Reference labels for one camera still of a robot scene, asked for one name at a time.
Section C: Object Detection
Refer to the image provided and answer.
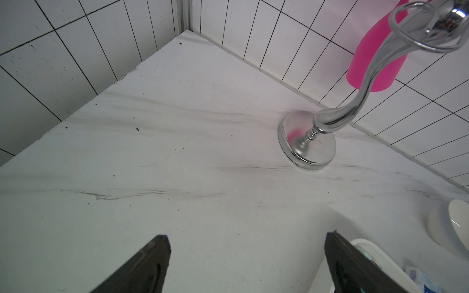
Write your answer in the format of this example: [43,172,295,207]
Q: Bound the pink cup lower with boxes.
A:
[346,13,407,92]

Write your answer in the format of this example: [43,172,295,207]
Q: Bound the chrome cup holder stand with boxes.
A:
[278,1,469,170]

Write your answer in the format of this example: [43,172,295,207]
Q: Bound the white ceramic bowl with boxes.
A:
[426,199,469,261]

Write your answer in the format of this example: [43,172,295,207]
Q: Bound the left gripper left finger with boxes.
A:
[93,235,171,293]

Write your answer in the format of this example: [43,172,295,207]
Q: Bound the white storage box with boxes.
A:
[329,239,422,293]

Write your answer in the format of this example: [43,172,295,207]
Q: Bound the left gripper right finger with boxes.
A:
[324,231,405,293]

